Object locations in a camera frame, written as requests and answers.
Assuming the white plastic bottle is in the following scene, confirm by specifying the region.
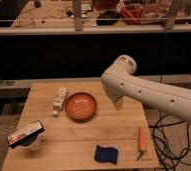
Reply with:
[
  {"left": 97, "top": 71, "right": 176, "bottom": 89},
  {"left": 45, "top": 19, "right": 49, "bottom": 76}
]
[{"left": 53, "top": 87, "right": 68, "bottom": 117}]

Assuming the black bag on bench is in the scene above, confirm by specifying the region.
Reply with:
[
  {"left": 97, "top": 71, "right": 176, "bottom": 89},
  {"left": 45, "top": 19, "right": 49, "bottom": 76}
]
[{"left": 96, "top": 10, "right": 120, "bottom": 26}]

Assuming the orange crate on bench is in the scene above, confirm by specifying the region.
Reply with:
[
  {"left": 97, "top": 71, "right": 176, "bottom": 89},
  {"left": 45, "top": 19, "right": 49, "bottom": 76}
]
[{"left": 120, "top": 4, "right": 142, "bottom": 25}]

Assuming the black and red box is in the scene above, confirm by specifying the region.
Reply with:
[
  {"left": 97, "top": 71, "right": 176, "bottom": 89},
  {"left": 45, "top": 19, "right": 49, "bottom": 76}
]
[{"left": 7, "top": 121, "right": 45, "bottom": 149}]

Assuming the orange carrot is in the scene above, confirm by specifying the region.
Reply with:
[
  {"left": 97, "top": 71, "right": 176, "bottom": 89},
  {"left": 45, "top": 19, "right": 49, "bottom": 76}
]
[{"left": 136, "top": 127, "right": 146, "bottom": 161}]

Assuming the white paper cup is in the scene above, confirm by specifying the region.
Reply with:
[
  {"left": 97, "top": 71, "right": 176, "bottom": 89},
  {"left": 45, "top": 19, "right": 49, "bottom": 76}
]
[{"left": 27, "top": 135, "right": 41, "bottom": 151}]

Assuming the orange ceramic bowl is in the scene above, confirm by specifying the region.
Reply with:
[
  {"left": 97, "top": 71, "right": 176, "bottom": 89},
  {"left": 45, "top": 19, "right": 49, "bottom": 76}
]
[{"left": 65, "top": 92, "right": 97, "bottom": 121}]

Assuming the grey metal post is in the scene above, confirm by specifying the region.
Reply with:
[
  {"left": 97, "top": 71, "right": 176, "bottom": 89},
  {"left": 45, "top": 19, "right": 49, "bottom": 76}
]
[{"left": 72, "top": 0, "right": 82, "bottom": 31}]

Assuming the blue cloth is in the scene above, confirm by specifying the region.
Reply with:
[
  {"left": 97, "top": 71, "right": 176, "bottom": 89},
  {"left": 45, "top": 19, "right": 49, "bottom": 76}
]
[{"left": 94, "top": 145, "right": 118, "bottom": 164}]

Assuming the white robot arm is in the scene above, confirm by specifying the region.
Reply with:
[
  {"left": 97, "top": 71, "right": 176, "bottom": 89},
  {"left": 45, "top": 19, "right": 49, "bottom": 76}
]
[{"left": 101, "top": 55, "right": 191, "bottom": 123}]

